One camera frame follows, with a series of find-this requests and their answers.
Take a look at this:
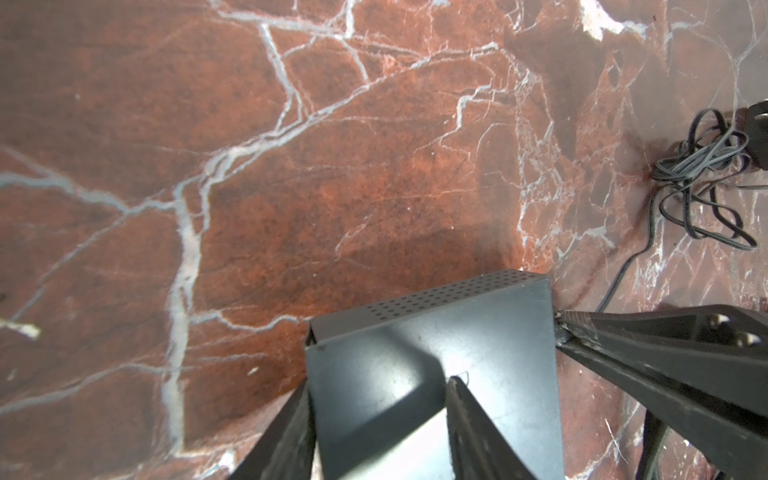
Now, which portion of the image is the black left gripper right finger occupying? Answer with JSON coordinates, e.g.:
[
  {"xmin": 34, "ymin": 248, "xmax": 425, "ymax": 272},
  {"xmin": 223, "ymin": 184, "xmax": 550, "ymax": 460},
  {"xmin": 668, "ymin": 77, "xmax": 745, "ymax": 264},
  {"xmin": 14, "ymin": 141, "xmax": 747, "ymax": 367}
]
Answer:
[{"xmin": 445, "ymin": 376, "xmax": 535, "ymax": 480}]

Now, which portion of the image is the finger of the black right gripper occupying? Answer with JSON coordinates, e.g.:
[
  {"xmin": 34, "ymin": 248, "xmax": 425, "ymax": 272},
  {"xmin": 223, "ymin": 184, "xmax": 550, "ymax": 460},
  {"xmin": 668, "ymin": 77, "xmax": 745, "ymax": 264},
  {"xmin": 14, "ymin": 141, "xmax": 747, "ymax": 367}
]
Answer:
[
  {"xmin": 555, "ymin": 304, "xmax": 767, "ymax": 417},
  {"xmin": 558, "ymin": 341, "xmax": 767, "ymax": 479}
]

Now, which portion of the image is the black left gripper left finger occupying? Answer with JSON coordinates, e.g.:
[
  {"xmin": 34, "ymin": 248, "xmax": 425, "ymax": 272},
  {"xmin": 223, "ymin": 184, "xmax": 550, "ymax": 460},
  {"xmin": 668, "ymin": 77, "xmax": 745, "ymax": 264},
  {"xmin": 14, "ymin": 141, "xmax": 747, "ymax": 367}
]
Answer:
[{"xmin": 230, "ymin": 383, "xmax": 315, "ymax": 480}]

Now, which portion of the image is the dark grey network switch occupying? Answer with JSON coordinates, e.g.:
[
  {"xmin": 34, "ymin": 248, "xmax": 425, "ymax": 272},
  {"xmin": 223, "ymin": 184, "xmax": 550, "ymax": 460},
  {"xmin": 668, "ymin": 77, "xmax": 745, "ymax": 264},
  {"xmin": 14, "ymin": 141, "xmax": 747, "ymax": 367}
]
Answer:
[{"xmin": 306, "ymin": 270, "xmax": 565, "ymax": 479}]

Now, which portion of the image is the black power adapter with cable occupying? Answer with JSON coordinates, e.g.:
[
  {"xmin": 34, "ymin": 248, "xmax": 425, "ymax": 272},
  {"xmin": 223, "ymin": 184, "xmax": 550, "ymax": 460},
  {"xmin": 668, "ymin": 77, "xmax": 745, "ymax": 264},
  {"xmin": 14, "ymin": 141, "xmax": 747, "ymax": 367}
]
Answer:
[{"xmin": 596, "ymin": 99, "xmax": 767, "ymax": 312}]

